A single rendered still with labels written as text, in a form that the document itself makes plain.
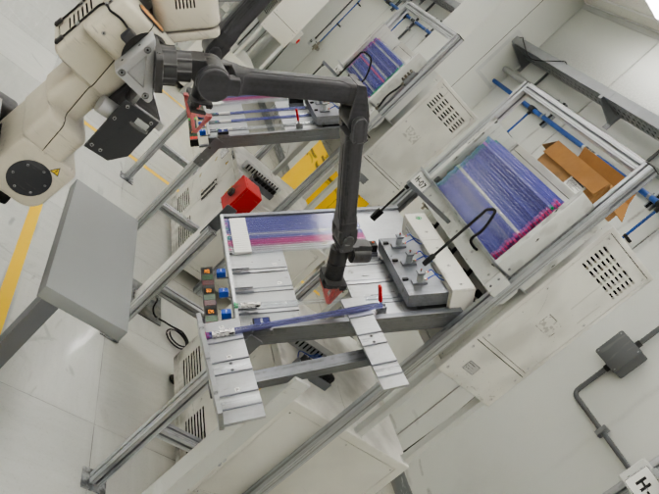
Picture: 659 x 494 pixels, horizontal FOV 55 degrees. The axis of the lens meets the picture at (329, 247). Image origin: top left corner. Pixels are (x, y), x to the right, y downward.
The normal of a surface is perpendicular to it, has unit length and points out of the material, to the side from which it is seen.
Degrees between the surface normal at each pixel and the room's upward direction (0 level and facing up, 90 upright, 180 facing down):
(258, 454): 90
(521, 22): 90
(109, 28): 90
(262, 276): 44
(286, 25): 90
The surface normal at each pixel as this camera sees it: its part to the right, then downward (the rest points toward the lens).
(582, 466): -0.68, -0.54
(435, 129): 0.22, 0.53
